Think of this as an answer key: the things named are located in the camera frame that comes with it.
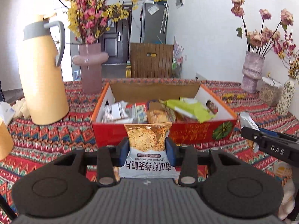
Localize wooden chair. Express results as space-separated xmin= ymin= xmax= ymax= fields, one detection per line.
xmin=130 ymin=42 xmax=175 ymax=79

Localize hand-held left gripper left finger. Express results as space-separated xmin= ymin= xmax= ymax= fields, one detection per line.
xmin=50 ymin=136 xmax=130 ymax=187

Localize cream crumpled paper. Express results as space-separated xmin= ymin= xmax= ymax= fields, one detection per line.
xmin=12 ymin=97 xmax=31 ymax=120

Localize white umbrella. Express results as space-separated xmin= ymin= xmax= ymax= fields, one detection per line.
xmin=160 ymin=3 xmax=169 ymax=35

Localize textured pink vase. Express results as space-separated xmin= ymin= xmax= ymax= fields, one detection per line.
xmin=240 ymin=51 xmax=265 ymax=94

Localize patterned tablecloth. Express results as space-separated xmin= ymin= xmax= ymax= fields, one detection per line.
xmin=0 ymin=78 xmax=299 ymax=224

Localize yellow thermos jug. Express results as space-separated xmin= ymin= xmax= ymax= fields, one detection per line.
xmin=17 ymin=14 xmax=70 ymax=126

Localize green snack packet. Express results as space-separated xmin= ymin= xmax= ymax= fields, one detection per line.
xmin=179 ymin=97 xmax=200 ymax=105
xmin=161 ymin=99 xmax=219 ymax=124

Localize storage rack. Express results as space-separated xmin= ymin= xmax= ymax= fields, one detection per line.
xmin=172 ymin=55 xmax=184 ymax=78

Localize white striped snack packet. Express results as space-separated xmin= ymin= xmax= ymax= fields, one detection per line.
xmin=102 ymin=101 xmax=128 ymax=123

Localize small white green packet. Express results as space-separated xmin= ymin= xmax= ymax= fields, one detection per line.
xmin=130 ymin=104 xmax=148 ymax=124

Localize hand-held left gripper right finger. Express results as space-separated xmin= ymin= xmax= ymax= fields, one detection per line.
xmin=165 ymin=137 xmax=243 ymax=187

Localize dark door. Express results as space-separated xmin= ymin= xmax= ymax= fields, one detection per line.
xmin=102 ymin=5 xmax=132 ymax=64

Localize dried roses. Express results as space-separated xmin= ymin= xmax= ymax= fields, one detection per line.
xmin=230 ymin=0 xmax=295 ymax=55

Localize pink and yellow blossom branches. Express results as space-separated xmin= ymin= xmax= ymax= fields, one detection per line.
xmin=41 ymin=0 xmax=169 ymax=45

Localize red and yellow flower sprigs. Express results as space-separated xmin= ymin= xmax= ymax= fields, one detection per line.
xmin=272 ymin=30 xmax=299 ymax=81

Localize pink glass vase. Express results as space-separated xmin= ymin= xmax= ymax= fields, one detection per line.
xmin=72 ymin=43 xmax=109 ymax=95

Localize white plastic bag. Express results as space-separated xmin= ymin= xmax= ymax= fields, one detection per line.
xmin=0 ymin=101 xmax=16 ymax=127

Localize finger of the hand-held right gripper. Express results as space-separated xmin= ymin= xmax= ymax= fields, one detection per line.
xmin=241 ymin=127 xmax=290 ymax=146
xmin=258 ymin=128 xmax=299 ymax=143

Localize spotted vase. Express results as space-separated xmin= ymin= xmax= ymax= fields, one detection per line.
xmin=275 ymin=79 xmax=296 ymax=117

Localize grey refrigerator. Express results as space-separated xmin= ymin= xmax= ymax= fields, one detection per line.
xmin=141 ymin=2 xmax=169 ymax=45

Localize silver snack packet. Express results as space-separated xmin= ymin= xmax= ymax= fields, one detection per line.
xmin=240 ymin=112 xmax=260 ymax=131

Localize red cardboard box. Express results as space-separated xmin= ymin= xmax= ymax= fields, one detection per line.
xmin=91 ymin=82 xmax=239 ymax=148

